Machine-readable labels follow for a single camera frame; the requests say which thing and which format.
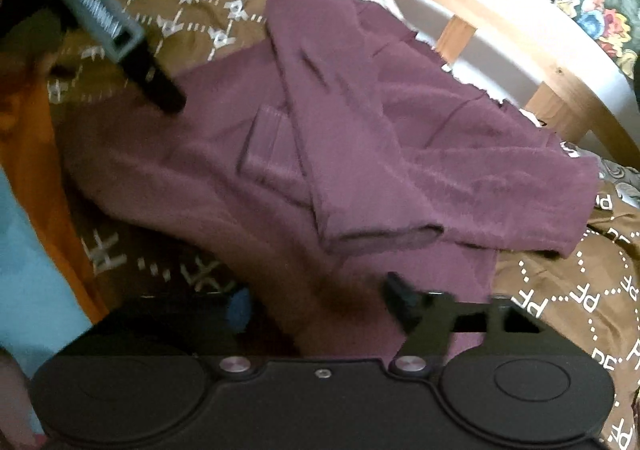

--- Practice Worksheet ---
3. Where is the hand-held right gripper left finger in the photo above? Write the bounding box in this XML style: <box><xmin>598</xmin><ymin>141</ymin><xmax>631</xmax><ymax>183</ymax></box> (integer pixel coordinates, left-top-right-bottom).
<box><xmin>100</xmin><ymin>287</ymin><xmax>257</xmax><ymax>377</ymax></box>

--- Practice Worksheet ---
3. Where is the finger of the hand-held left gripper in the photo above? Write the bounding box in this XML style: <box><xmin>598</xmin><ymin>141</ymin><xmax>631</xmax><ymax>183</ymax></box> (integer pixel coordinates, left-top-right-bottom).
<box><xmin>121</xmin><ymin>34</ymin><xmax>187</xmax><ymax>117</ymax></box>

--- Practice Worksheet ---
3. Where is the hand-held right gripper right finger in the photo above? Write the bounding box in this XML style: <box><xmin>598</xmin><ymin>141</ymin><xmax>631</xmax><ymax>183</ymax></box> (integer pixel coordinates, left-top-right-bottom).
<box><xmin>381</xmin><ymin>271</ymin><xmax>547</xmax><ymax>374</ymax></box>

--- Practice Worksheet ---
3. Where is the maroon long-sleeved shirt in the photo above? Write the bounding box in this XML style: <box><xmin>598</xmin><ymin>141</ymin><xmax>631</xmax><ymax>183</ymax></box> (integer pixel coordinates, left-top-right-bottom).
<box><xmin>62</xmin><ymin>0</ymin><xmax>601</xmax><ymax>361</ymax></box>

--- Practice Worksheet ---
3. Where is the orange cloth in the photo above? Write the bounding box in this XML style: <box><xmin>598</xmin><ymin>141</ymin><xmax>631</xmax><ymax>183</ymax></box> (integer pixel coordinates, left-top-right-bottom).
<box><xmin>0</xmin><ymin>75</ymin><xmax>108</xmax><ymax>323</ymax></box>

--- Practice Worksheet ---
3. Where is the brown printed blanket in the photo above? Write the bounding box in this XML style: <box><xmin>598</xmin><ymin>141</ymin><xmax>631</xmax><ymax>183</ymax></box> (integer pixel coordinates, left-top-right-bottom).
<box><xmin>47</xmin><ymin>0</ymin><xmax>640</xmax><ymax>450</ymax></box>

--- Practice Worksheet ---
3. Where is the light blue cloth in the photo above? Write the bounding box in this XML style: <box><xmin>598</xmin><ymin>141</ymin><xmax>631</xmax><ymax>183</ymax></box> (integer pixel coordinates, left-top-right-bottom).
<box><xmin>0</xmin><ymin>165</ymin><xmax>96</xmax><ymax>436</ymax></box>

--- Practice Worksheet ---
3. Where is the colourful landscape wall poster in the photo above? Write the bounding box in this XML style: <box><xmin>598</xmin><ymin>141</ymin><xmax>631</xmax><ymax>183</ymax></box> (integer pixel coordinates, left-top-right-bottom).
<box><xmin>547</xmin><ymin>0</ymin><xmax>640</xmax><ymax>96</ymax></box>

